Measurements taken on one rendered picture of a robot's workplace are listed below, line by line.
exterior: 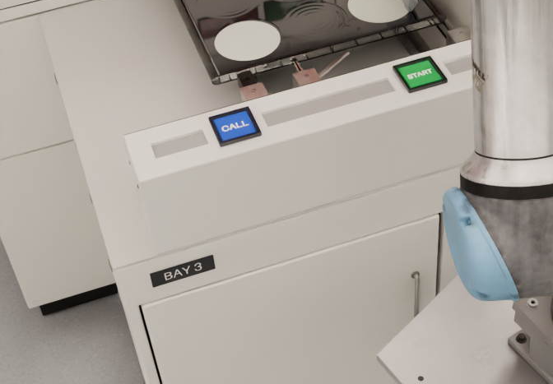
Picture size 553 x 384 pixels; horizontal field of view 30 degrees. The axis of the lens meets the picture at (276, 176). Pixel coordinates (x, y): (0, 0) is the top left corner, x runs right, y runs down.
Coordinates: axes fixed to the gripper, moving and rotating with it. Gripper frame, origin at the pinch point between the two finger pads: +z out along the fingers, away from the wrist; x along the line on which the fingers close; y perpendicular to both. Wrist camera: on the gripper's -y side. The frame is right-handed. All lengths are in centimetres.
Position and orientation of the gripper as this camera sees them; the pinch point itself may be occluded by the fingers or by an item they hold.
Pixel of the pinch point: (415, 3)
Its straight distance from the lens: 161.3
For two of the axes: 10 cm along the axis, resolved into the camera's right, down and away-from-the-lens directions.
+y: -8.9, -2.7, 3.7
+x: -4.5, 6.5, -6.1
